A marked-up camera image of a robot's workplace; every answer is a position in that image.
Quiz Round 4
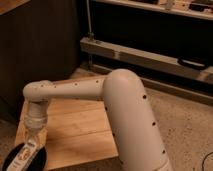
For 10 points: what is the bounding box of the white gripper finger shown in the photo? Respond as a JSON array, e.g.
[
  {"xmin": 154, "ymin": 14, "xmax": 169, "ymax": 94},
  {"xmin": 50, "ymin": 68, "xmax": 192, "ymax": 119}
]
[
  {"xmin": 24, "ymin": 131, "xmax": 33, "ymax": 143},
  {"xmin": 38, "ymin": 129, "xmax": 47, "ymax": 148}
]

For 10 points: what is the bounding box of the metal pole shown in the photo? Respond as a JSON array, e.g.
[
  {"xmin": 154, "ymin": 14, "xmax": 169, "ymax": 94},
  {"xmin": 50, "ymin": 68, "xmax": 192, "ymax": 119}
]
[{"xmin": 86, "ymin": 0, "xmax": 94, "ymax": 40}]

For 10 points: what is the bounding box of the dark ceramic bowl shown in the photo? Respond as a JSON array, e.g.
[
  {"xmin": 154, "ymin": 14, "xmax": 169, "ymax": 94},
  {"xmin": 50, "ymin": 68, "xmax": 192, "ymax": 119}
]
[{"xmin": 1, "ymin": 143, "xmax": 47, "ymax": 171}]

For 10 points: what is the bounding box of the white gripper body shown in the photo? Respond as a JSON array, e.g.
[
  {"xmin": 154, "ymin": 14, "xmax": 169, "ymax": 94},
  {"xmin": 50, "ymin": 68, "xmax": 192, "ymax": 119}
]
[{"xmin": 24, "ymin": 115, "xmax": 47, "ymax": 132}]

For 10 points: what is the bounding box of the wooden shelf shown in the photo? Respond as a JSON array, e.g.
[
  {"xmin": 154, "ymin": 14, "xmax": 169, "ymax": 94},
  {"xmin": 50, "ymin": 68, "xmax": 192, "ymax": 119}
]
[{"xmin": 94, "ymin": 0, "xmax": 213, "ymax": 21}]

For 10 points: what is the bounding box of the white labelled plastic bottle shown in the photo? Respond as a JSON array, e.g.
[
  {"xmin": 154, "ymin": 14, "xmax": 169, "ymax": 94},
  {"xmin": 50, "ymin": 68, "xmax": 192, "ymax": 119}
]
[{"xmin": 6, "ymin": 140, "xmax": 38, "ymax": 171}]

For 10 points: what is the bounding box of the grey metal beam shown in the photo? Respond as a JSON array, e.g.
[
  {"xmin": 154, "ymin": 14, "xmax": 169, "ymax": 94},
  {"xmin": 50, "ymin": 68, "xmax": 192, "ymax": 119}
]
[{"xmin": 80, "ymin": 37, "xmax": 213, "ymax": 85}]

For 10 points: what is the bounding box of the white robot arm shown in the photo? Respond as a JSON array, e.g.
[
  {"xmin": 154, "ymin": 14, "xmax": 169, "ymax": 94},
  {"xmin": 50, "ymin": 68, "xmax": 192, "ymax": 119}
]
[{"xmin": 23, "ymin": 69, "xmax": 173, "ymax": 171}]

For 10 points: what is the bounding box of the black handle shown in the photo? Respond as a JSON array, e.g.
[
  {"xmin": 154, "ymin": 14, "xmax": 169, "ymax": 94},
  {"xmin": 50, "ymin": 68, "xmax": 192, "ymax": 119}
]
[{"xmin": 177, "ymin": 58, "xmax": 209, "ymax": 70}]

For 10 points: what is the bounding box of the wooden table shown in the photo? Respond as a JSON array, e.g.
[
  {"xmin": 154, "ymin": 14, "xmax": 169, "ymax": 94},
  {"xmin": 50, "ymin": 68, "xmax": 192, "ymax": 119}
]
[{"xmin": 13, "ymin": 75, "xmax": 120, "ymax": 171}]

